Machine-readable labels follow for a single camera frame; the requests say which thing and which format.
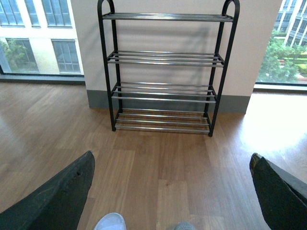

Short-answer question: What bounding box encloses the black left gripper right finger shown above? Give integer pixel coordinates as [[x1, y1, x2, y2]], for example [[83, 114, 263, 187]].
[[249, 153, 307, 230]]

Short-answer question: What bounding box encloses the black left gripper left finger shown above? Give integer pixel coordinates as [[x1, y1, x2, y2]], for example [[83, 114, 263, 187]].
[[0, 151, 95, 230]]

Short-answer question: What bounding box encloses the black metal shoe rack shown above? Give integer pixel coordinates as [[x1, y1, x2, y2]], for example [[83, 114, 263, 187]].
[[97, 0, 240, 136]]

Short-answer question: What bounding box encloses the white slipper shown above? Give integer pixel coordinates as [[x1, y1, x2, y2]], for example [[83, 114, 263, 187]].
[[94, 212, 127, 230]]

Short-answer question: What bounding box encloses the grey slipper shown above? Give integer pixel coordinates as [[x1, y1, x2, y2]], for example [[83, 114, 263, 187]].
[[173, 221, 196, 230]]

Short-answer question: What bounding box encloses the right dark window frame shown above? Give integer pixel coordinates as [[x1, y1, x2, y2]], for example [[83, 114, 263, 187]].
[[254, 82, 307, 93]]

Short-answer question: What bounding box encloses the dark window frame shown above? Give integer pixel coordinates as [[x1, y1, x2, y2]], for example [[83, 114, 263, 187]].
[[0, 45, 86, 85], [254, 82, 307, 93]]

